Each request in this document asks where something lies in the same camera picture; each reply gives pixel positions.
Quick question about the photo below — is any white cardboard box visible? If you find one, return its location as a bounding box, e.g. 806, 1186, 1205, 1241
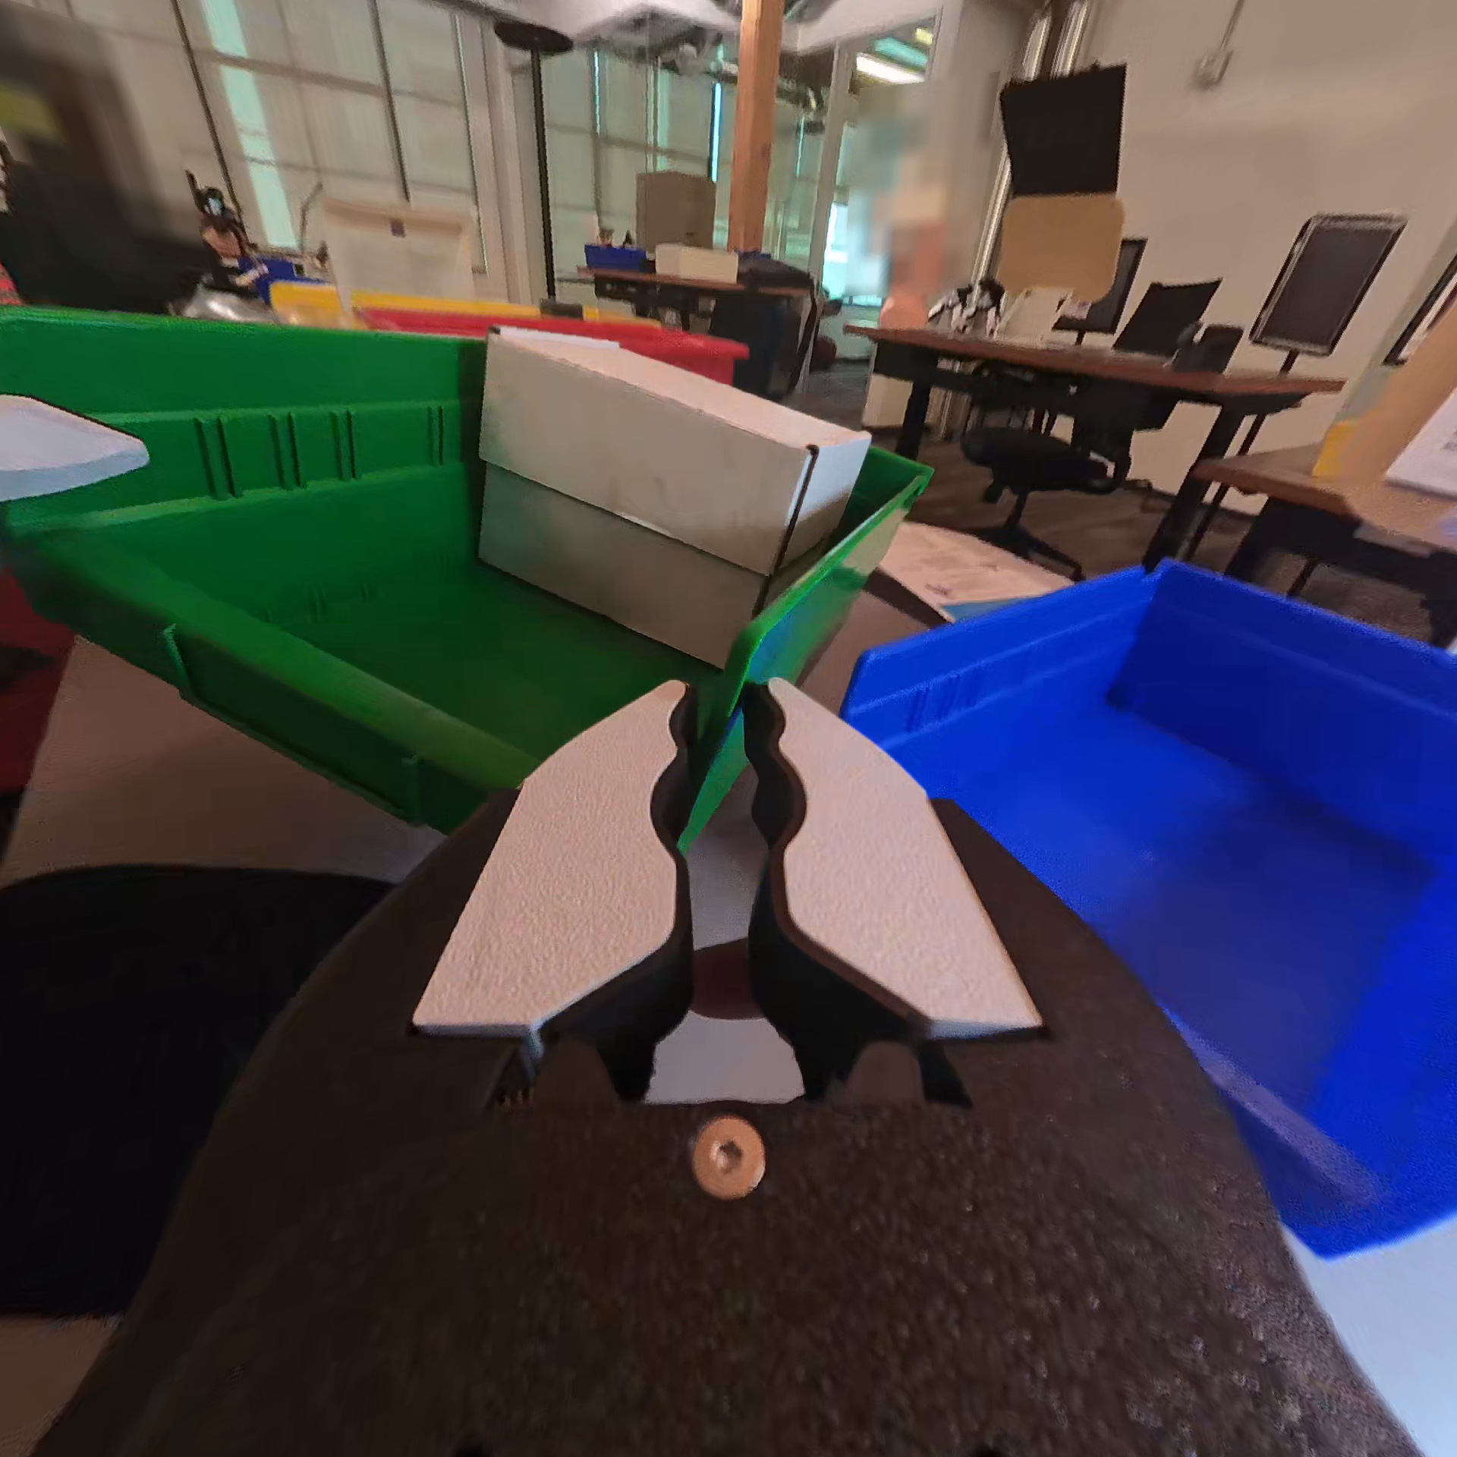
475, 325, 874, 671

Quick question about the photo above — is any person's right hand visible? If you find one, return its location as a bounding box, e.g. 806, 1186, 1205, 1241
692, 940, 761, 1021

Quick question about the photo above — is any wooden post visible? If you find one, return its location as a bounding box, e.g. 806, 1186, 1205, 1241
727, 0, 789, 254

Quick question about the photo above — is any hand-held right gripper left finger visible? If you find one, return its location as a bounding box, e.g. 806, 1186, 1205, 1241
409, 679, 699, 1042

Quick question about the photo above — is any small laptop screen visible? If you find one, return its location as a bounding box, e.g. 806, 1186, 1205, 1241
1113, 275, 1224, 357

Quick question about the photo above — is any wooden desk with black legs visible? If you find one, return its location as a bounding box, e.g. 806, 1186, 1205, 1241
845, 320, 1348, 570

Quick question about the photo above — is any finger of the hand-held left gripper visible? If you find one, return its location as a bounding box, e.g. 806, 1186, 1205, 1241
0, 393, 152, 502

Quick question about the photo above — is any black mat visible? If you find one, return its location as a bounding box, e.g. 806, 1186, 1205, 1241
0, 861, 395, 1318

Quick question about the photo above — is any green plastic bin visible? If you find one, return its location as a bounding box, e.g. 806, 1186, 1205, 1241
0, 305, 937, 853

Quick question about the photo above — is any paper sheet with blue print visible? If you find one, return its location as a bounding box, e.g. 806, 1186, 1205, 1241
874, 520, 1074, 624

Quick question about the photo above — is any blue plastic bin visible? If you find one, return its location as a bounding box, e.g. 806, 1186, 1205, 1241
839, 558, 1457, 1260

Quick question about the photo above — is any large tilted computer monitor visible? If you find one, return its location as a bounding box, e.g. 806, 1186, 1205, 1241
1247, 209, 1408, 362

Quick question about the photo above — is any black wall screen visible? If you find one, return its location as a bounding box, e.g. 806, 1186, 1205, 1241
997, 62, 1131, 199

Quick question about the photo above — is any yellow plastic bin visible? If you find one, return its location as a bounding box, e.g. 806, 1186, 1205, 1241
267, 277, 664, 334

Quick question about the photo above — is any cardboard sheet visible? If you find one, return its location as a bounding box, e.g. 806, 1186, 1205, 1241
994, 190, 1129, 305

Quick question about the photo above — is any black office chair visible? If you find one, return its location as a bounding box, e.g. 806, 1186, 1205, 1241
959, 424, 1141, 584

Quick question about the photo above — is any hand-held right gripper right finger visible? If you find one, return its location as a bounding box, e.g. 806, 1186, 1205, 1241
742, 679, 1044, 1042

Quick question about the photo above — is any black floor lamp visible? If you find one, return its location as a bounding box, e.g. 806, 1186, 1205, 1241
492, 20, 577, 306

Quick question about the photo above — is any wooden side desk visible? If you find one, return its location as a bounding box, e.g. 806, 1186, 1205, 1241
1186, 442, 1457, 646

